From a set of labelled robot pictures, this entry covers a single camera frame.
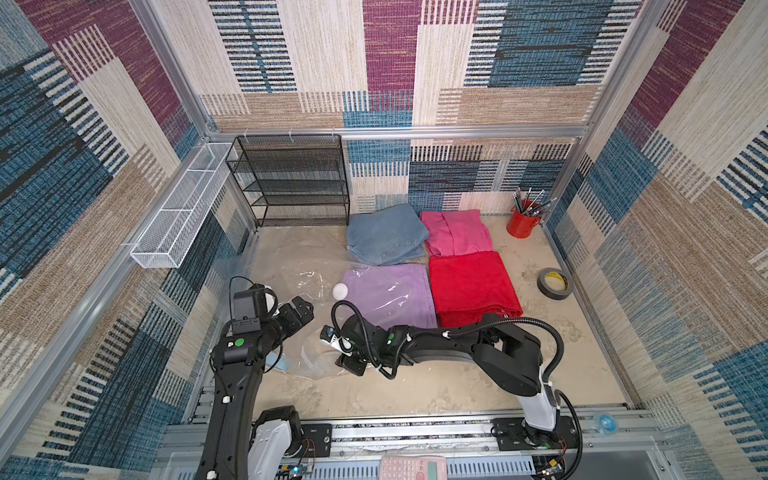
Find lilac garment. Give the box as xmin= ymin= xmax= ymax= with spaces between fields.
xmin=340 ymin=264 xmax=438 ymax=330

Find clear plastic vacuum bag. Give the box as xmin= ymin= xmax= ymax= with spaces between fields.
xmin=223 ymin=239 xmax=439 ymax=380

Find red garment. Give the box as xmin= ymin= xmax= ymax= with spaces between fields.
xmin=428 ymin=251 xmax=523 ymax=328

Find blue denim jeans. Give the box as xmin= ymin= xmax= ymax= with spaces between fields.
xmin=346 ymin=204 xmax=429 ymax=266

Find pink trousers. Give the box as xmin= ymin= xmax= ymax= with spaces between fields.
xmin=420 ymin=210 xmax=493 ymax=257

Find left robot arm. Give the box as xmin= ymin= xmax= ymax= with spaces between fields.
xmin=195 ymin=297 xmax=314 ymax=479

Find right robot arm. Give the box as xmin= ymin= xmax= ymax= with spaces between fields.
xmin=320 ymin=314 xmax=579 ymax=449

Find white vacuum bag valve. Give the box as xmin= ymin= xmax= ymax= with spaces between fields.
xmin=332 ymin=283 xmax=349 ymax=301

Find light blue flat block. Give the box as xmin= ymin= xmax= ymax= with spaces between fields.
xmin=264 ymin=352 xmax=291 ymax=373

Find pink calculator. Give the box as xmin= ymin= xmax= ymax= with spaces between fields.
xmin=378 ymin=456 xmax=448 ymax=480

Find black mesh shelf rack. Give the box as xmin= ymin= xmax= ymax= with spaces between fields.
xmin=227 ymin=134 xmax=351 ymax=227

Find red pen holder cup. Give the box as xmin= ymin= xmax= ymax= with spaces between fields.
xmin=506 ymin=200 xmax=541 ymax=239

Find grey tape roll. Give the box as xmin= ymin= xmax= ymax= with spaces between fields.
xmin=537 ymin=268 xmax=572 ymax=300

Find blue tape dispenser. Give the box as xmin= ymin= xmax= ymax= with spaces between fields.
xmin=594 ymin=412 xmax=619 ymax=436

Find black cable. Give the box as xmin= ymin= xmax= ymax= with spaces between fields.
xmin=227 ymin=275 xmax=281 ymax=319

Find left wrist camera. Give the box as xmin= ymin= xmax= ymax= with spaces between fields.
xmin=232 ymin=286 xmax=270 ymax=335

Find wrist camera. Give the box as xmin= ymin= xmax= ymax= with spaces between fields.
xmin=319 ymin=325 xmax=354 ymax=356
xmin=232 ymin=286 xmax=270 ymax=335

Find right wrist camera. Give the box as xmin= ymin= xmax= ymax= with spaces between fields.
xmin=319 ymin=325 xmax=354 ymax=356

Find white wire mesh basket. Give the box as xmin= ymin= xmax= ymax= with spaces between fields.
xmin=130 ymin=143 xmax=231 ymax=269

